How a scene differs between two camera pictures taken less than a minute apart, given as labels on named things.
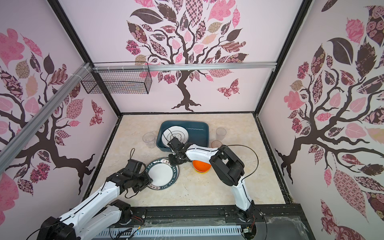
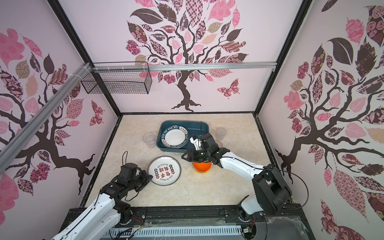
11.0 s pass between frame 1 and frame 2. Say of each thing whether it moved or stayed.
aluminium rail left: stayed
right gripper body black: moved
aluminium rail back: stayed
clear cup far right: stayed
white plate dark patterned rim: moved
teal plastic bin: stayed
